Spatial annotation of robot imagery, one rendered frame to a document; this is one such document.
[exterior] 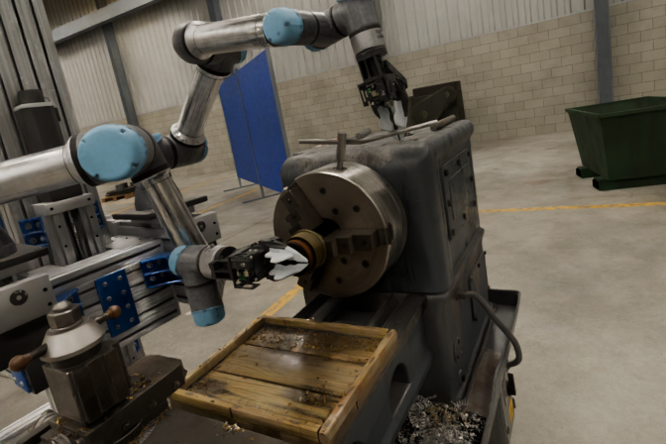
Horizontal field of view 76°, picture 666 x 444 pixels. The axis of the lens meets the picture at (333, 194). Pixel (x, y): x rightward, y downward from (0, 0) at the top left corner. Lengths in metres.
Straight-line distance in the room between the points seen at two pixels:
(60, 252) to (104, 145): 0.57
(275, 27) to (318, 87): 11.33
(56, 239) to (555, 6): 10.32
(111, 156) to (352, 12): 0.60
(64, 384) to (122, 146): 0.48
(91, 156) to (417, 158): 0.71
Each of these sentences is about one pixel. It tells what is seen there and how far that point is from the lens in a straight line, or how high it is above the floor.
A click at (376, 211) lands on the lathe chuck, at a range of 0.93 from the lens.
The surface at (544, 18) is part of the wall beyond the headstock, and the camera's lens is 10.86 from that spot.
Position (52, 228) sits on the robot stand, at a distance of 1.46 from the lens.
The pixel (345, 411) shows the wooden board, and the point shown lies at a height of 0.90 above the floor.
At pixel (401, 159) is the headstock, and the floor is 1.22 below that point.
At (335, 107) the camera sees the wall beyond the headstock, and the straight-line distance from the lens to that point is 12.07.
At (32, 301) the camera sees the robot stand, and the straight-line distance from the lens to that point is 1.20.
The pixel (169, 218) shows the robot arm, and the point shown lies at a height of 1.18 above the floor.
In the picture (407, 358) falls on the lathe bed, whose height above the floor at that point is 0.77.
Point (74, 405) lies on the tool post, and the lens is 0.70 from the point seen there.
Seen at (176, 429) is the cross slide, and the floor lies 0.97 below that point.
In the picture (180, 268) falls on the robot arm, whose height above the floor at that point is 1.08.
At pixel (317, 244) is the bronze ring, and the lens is 0.91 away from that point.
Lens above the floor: 1.37
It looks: 11 degrees down
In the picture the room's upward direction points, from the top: 10 degrees counter-clockwise
